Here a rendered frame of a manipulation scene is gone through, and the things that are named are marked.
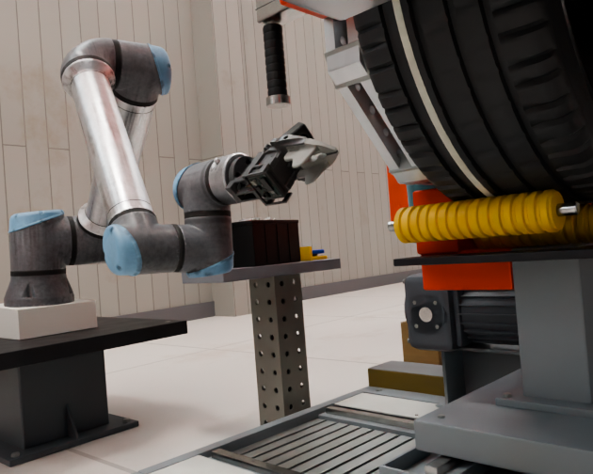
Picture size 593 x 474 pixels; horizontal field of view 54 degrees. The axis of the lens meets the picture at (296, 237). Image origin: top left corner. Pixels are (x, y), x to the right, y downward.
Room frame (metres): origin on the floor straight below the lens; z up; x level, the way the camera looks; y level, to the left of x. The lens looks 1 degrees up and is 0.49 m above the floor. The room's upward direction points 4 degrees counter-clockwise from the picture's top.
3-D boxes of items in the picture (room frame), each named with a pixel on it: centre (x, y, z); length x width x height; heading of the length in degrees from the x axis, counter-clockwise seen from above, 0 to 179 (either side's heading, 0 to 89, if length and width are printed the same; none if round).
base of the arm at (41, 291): (1.71, 0.77, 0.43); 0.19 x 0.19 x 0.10
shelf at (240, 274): (1.57, 0.09, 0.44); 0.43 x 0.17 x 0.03; 136
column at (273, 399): (1.59, 0.07, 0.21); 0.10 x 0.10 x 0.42; 46
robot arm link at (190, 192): (1.12, 0.16, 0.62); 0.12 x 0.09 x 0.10; 46
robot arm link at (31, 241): (1.71, 0.75, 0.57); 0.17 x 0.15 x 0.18; 123
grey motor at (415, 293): (1.28, -0.44, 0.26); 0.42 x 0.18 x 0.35; 46
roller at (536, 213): (0.85, -0.26, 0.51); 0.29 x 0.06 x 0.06; 46
